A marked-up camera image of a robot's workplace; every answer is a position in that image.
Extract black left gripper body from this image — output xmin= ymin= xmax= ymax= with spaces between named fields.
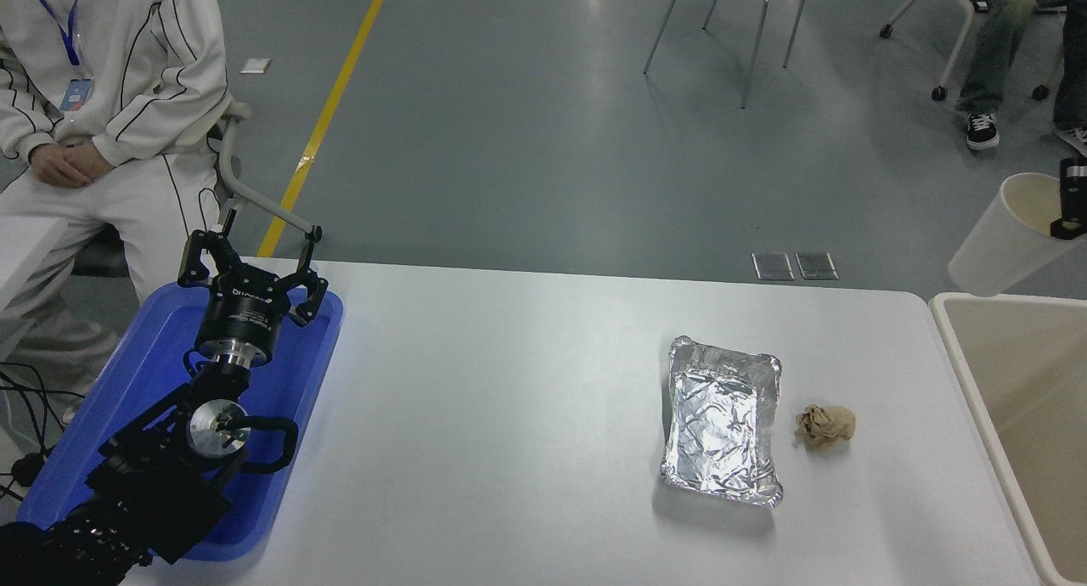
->
xmin=194 ymin=279 xmax=291 ymax=356

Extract white paper cup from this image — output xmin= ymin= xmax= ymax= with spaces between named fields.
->
xmin=947 ymin=172 xmax=1087 ymax=298

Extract person's left hand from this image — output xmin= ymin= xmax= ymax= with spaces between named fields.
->
xmin=64 ymin=138 xmax=116 ymax=177

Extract person's right hand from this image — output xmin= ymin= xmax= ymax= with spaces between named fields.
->
xmin=29 ymin=140 xmax=90 ymax=189

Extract grey office chair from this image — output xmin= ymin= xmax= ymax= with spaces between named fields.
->
xmin=68 ymin=100 xmax=324 ymax=279

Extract blue plastic tray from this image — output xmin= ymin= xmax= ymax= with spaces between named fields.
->
xmin=17 ymin=282 xmax=345 ymax=561

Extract large pale bin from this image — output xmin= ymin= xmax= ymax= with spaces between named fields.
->
xmin=928 ymin=292 xmax=1087 ymax=586

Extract seated person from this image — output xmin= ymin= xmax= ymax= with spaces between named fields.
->
xmin=958 ymin=0 xmax=1087 ymax=158

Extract white side table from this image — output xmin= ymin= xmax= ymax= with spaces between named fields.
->
xmin=0 ymin=219 xmax=52 ymax=311

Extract white wheeled chair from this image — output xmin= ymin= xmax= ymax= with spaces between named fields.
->
xmin=879 ymin=0 xmax=1071 ymax=103

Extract crumpled tan paper ball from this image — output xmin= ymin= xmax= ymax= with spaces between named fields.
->
xmin=794 ymin=405 xmax=857 ymax=452

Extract silver foil tray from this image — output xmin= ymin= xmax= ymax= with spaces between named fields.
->
xmin=661 ymin=335 xmax=784 ymax=509

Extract blue lanyard with badge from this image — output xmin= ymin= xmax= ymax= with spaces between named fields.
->
xmin=23 ymin=0 xmax=93 ymax=113

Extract black floor cables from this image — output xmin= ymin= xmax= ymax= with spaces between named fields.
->
xmin=0 ymin=361 xmax=86 ymax=502

